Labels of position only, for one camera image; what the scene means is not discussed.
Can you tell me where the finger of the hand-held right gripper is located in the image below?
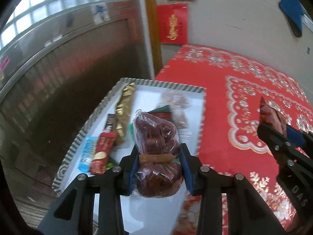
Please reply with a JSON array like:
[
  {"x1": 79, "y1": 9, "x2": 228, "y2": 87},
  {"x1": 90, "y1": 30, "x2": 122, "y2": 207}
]
[
  {"x1": 286, "y1": 126, "x2": 313, "y2": 153},
  {"x1": 257, "y1": 124, "x2": 297, "y2": 171}
]

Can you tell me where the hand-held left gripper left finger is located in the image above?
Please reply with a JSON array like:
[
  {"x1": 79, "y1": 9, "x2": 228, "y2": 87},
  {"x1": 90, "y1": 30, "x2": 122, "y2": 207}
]
[{"x1": 37, "y1": 143, "x2": 139, "y2": 235}]

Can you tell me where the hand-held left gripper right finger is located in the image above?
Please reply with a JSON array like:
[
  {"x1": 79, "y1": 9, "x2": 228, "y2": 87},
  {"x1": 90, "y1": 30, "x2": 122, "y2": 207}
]
[{"x1": 179, "y1": 143, "x2": 288, "y2": 235}]

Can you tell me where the red candy packet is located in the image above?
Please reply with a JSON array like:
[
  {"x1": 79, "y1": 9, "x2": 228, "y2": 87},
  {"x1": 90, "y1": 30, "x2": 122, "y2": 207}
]
[{"x1": 259, "y1": 96, "x2": 287, "y2": 136}]

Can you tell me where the dark green snack packet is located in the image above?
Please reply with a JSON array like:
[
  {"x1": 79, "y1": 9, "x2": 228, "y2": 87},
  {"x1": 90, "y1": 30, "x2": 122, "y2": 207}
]
[{"x1": 105, "y1": 157, "x2": 119, "y2": 175}]

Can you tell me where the long red snack packet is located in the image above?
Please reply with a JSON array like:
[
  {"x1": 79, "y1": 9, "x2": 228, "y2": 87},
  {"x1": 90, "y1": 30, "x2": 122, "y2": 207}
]
[{"x1": 90, "y1": 131, "x2": 117, "y2": 175}]

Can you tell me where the clear bag of red dates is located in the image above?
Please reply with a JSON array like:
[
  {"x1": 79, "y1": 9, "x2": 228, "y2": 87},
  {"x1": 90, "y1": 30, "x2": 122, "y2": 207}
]
[{"x1": 132, "y1": 109, "x2": 184, "y2": 198}]

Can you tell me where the light blue snack packet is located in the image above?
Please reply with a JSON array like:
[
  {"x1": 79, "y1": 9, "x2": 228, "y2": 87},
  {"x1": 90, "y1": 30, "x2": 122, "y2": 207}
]
[{"x1": 78, "y1": 137, "x2": 99, "y2": 172}]

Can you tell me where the long gold foil packet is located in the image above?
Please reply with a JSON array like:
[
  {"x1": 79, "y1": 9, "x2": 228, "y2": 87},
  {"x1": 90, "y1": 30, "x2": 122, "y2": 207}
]
[{"x1": 114, "y1": 83, "x2": 136, "y2": 145}]

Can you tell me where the green red packet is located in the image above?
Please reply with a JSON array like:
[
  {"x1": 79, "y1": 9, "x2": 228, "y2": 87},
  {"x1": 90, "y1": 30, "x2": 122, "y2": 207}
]
[{"x1": 147, "y1": 105, "x2": 175, "y2": 121}]

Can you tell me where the clear bag of nuts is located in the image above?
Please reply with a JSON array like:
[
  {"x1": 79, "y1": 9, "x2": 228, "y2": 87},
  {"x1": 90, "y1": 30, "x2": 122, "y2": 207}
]
[{"x1": 160, "y1": 90, "x2": 190, "y2": 129}]

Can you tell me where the striped cardboard box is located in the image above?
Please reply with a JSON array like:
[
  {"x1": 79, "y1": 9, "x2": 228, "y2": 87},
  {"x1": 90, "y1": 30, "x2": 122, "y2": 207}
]
[{"x1": 52, "y1": 78, "x2": 207, "y2": 235}]

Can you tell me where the red floral tablecloth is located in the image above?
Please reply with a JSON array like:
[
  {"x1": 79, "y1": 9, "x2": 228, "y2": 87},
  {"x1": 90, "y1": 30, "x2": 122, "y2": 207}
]
[{"x1": 153, "y1": 44, "x2": 313, "y2": 235}]

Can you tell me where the blue black pad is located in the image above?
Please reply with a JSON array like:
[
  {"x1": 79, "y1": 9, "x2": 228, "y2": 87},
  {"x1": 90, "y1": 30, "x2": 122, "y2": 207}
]
[{"x1": 279, "y1": 0, "x2": 305, "y2": 38}]

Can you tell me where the red poster gold emblem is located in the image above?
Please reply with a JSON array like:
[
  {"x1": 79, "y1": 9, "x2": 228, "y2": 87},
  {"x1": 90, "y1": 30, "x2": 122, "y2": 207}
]
[{"x1": 156, "y1": 3, "x2": 189, "y2": 45}]

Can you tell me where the blue flower tile sticker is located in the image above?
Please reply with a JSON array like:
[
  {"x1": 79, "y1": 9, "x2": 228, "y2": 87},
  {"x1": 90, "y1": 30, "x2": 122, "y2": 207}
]
[{"x1": 90, "y1": 2, "x2": 110, "y2": 25}]

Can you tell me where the pink sticker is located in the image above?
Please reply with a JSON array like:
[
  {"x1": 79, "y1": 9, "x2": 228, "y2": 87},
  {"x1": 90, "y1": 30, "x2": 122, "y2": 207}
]
[{"x1": 0, "y1": 56, "x2": 11, "y2": 73}]

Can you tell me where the wooden door frame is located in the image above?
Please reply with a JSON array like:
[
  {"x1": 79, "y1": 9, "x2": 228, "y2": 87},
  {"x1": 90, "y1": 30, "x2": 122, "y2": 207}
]
[{"x1": 143, "y1": 0, "x2": 163, "y2": 75}]

